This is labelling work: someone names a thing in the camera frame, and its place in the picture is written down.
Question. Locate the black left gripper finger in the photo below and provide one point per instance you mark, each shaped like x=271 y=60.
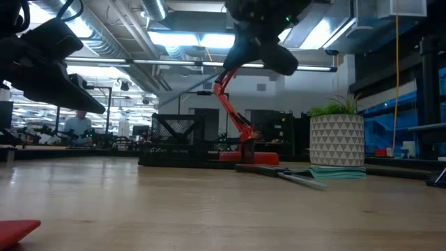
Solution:
x=59 y=87

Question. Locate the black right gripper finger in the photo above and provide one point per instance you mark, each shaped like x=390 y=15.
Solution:
x=240 y=54

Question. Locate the red and black scissors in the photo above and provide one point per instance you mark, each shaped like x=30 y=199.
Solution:
x=303 y=181

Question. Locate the red eraser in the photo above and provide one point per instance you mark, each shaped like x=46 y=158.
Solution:
x=14 y=231

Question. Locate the blue sticky note pad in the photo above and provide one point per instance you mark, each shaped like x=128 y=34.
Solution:
x=341 y=173

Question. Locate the black binder clip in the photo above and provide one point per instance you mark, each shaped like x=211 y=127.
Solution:
x=437 y=181

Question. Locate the black mesh desk organizer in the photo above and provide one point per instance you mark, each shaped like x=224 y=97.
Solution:
x=174 y=132

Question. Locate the person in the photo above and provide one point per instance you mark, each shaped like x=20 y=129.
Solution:
x=78 y=127

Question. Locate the long ceiling light bar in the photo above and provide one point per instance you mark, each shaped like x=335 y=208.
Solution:
x=167 y=62

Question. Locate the green succulent plant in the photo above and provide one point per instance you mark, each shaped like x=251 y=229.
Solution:
x=331 y=109

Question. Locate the red desk lamp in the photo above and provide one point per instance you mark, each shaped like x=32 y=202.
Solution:
x=265 y=158

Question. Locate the white triangle-patterned plant pot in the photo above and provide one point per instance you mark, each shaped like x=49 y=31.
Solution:
x=336 y=139

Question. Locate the black vertical pole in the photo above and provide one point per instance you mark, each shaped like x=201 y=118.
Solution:
x=430 y=97

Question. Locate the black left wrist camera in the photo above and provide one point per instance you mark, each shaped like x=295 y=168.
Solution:
x=52 y=40

